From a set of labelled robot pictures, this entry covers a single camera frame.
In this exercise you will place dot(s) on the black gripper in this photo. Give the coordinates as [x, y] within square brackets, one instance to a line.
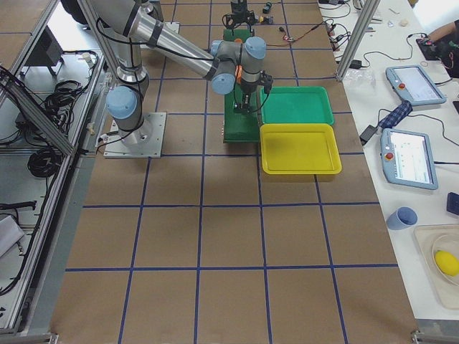
[246, 89]
[237, 8]

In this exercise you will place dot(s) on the orange cylinder labelled 4680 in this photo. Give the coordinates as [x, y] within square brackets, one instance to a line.
[237, 73]

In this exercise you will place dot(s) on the green conveyor belt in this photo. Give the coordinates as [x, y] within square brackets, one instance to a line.
[243, 60]

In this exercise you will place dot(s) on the green plastic tray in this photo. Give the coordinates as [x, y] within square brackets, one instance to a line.
[302, 104]

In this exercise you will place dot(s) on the yellow plastic tray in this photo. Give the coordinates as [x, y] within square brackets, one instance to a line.
[299, 149]

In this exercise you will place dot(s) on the blue checkered cloth roll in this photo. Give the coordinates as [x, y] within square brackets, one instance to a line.
[396, 116]

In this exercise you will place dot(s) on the teach pendant far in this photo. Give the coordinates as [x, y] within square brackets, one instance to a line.
[411, 83]

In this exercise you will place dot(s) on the teach pendant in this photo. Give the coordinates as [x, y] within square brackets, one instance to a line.
[407, 159]
[411, 83]

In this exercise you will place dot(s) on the teach pendant near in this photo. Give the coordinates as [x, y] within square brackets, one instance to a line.
[407, 159]

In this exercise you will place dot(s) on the blue plastic cup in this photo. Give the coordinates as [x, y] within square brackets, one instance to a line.
[402, 218]

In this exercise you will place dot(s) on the beige tray with bowl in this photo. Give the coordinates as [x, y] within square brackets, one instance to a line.
[431, 240]

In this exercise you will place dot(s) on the yellow lemon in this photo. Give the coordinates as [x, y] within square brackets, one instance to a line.
[446, 262]

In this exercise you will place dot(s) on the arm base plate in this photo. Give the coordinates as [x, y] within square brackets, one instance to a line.
[145, 142]

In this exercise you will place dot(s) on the aluminium frame post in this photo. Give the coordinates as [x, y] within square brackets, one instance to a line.
[363, 21]

